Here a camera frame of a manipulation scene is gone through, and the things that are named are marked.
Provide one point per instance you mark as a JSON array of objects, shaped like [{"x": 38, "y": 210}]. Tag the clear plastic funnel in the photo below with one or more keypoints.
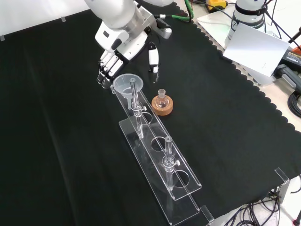
[{"x": 122, "y": 82}]

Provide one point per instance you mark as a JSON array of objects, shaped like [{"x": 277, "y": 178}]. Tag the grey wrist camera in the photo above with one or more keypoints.
[{"x": 164, "y": 33}]

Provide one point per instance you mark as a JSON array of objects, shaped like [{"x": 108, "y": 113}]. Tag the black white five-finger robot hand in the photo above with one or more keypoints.
[{"x": 122, "y": 44}]

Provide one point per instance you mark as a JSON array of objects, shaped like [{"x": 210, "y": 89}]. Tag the black cloth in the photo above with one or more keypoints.
[{"x": 47, "y": 117}]

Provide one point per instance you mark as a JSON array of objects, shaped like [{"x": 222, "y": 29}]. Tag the yellow stop button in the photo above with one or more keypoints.
[{"x": 215, "y": 3}]

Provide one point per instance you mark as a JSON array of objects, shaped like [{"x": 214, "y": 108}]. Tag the clear cloth clip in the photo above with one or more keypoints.
[
  {"x": 207, "y": 214},
  {"x": 282, "y": 176}
]

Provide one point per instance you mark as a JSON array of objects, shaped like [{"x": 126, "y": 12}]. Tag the black power adapter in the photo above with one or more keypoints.
[{"x": 292, "y": 57}]

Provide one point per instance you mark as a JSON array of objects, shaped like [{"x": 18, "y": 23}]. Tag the pale board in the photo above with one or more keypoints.
[{"x": 256, "y": 49}]

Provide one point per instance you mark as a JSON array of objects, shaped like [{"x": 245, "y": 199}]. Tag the clear acrylic funnel stand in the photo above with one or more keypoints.
[{"x": 183, "y": 188}]

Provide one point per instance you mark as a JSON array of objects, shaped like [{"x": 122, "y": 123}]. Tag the small round-bottom glass flask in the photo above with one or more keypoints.
[{"x": 162, "y": 101}]

